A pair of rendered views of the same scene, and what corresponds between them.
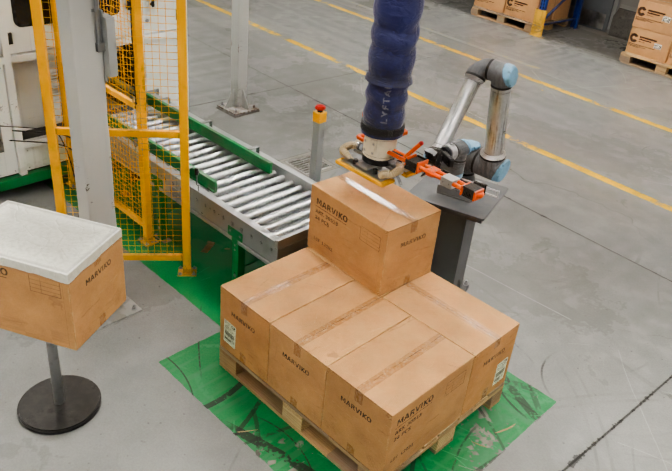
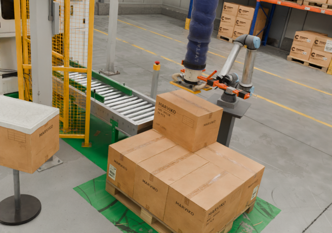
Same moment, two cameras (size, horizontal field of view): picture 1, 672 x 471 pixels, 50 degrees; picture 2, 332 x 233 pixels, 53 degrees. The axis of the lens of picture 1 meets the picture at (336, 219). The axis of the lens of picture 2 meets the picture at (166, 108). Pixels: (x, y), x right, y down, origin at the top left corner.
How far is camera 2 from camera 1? 0.55 m
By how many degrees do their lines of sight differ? 7
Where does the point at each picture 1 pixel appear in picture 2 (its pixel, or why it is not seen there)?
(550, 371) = (276, 195)
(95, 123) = (45, 59)
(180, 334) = (83, 174)
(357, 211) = (181, 107)
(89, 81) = (43, 35)
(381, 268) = (193, 137)
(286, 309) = (144, 157)
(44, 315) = (15, 153)
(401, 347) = (206, 176)
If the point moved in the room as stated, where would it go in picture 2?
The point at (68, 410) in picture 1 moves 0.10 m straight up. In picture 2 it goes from (22, 212) to (22, 203)
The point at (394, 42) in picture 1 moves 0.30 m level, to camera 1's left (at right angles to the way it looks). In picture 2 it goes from (203, 18) to (171, 14)
